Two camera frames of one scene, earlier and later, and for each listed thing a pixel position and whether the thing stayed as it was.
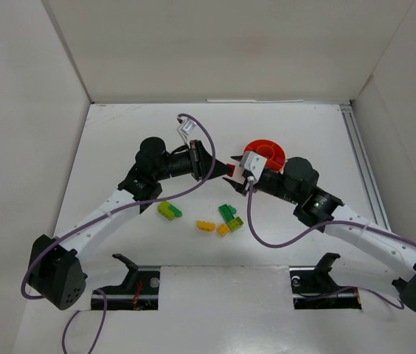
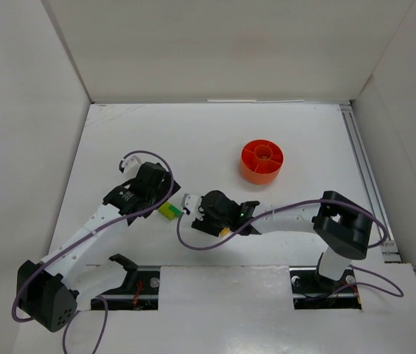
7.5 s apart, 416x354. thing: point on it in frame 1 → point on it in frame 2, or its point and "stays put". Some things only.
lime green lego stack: (163, 209) stays put
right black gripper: (247, 177) → (200, 220)
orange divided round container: (270, 150) stays put
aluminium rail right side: (376, 206) stays put
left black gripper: (197, 160) → (167, 188)
